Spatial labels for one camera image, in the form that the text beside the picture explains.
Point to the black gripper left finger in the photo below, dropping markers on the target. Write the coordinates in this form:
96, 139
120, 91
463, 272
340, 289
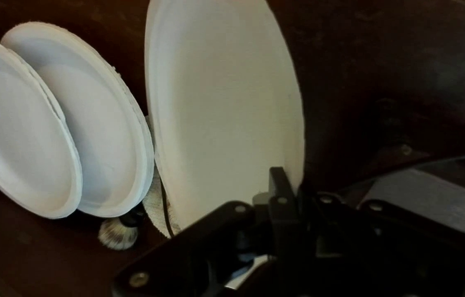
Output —
216, 253

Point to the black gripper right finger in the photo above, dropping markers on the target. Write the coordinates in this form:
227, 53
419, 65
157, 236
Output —
386, 253

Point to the large white plate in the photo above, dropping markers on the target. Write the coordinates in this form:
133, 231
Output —
221, 99

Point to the small grey shaving brush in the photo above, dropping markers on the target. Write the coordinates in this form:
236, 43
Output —
115, 233

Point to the white plate with chipped rim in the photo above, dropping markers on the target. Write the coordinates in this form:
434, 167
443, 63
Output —
100, 137

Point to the dark wooden dresser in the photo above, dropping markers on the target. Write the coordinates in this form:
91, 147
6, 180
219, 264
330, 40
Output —
353, 83

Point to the small white plate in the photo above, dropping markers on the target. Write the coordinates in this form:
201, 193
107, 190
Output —
18, 126

